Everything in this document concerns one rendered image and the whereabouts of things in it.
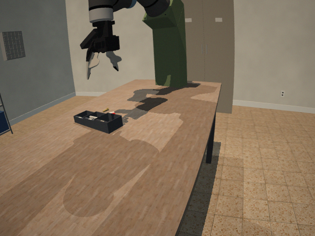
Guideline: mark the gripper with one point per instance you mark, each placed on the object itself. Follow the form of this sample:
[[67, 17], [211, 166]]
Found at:
[[103, 42]]

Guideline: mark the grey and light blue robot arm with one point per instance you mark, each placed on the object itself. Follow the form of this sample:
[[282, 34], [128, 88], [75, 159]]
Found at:
[[102, 10]]

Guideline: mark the dark grey rack of bins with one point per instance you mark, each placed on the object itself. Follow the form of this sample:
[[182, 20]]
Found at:
[[104, 122]]

